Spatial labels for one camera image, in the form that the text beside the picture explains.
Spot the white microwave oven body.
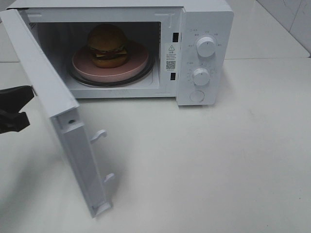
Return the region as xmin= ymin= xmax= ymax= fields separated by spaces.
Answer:
xmin=6 ymin=0 xmax=234 ymax=105

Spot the white round door button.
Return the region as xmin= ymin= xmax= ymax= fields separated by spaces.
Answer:
xmin=190 ymin=90 xmax=205 ymax=102

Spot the pink round plate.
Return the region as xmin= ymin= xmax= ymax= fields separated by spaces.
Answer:
xmin=72 ymin=41 xmax=153 ymax=83

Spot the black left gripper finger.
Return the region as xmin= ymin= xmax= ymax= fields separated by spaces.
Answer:
xmin=0 ymin=85 xmax=34 ymax=113
xmin=0 ymin=110 xmax=30 ymax=133

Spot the glass microwave turntable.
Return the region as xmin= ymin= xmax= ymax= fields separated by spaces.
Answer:
xmin=67 ymin=57 xmax=155 ymax=88

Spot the lower white round knob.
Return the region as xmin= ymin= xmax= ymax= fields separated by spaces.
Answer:
xmin=192 ymin=68 xmax=211 ymax=86

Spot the white round knob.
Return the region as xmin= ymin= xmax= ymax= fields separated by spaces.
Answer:
xmin=192 ymin=68 xmax=211 ymax=86
xmin=196 ymin=35 xmax=216 ymax=58

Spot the white microwave door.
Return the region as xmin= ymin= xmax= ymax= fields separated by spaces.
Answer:
xmin=0 ymin=9 xmax=114 ymax=217

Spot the upper white round knob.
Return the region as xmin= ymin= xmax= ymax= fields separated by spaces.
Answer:
xmin=196 ymin=35 xmax=216 ymax=58

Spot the burger with lettuce and cheese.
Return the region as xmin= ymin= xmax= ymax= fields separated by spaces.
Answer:
xmin=87 ymin=24 xmax=128 ymax=68

